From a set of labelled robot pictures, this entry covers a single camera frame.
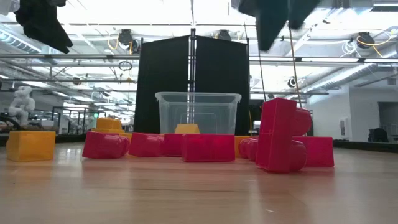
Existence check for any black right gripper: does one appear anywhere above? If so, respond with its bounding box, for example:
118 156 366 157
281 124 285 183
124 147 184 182
238 0 322 52

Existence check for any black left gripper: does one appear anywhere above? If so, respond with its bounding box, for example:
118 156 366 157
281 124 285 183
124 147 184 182
14 0 74 55

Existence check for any red zigzag toy block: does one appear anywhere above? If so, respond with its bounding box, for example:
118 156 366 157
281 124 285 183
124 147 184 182
254 97 335 174

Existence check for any orange square toy block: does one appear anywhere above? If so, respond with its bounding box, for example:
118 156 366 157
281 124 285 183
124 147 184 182
174 123 201 135

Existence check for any black folding screen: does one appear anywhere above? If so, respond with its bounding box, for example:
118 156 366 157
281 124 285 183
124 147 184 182
133 27 251 136

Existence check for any clear plastic bin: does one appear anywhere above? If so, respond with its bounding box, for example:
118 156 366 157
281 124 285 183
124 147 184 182
154 91 243 136

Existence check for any black chair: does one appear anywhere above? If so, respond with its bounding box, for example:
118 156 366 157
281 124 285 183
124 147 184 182
368 127 390 143

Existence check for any yellow hanging cable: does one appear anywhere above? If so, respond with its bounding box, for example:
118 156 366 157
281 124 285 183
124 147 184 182
287 26 304 110

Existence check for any silver ventilation duct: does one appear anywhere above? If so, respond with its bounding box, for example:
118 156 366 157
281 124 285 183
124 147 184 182
306 62 398 93

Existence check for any white wall box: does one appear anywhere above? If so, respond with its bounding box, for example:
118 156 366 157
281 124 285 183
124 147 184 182
339 117 351 139

